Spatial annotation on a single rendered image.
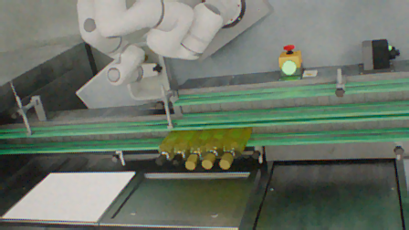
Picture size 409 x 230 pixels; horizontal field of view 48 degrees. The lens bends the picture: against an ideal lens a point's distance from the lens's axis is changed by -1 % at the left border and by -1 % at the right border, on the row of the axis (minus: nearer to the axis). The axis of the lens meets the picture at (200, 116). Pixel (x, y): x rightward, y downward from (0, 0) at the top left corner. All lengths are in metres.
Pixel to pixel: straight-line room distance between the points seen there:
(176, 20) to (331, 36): 0.63
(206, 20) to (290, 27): 0.43
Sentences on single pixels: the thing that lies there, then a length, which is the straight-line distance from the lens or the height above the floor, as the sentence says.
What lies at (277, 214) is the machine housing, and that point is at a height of 1.19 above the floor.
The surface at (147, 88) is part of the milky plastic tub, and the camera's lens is 1.87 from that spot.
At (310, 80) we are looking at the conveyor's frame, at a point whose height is 0.88.
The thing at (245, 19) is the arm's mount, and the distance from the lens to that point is 1.62.
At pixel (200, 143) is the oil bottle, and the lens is 1.54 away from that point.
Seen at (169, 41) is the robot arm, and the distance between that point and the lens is 1.27.
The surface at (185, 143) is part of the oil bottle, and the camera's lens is 1.56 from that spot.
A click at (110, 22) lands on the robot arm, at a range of 1.16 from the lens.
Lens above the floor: 2.35
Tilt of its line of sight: 59 degrees down
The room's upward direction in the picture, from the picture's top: 145 degrees counter-clockwise
